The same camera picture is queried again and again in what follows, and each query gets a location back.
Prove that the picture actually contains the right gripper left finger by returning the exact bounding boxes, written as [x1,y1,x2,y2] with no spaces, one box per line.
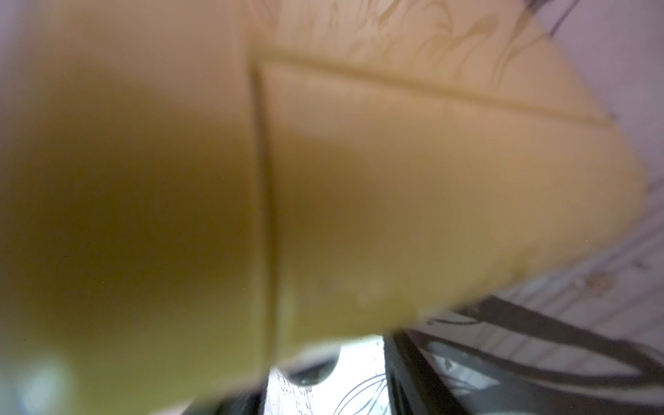
[183,383,267,415]

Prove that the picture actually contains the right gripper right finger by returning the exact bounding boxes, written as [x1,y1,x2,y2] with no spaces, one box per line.
[383,331,467,415]

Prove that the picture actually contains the three-tier drawer cabinet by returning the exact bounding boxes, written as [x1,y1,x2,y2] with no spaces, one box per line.
[1,1,647,414]

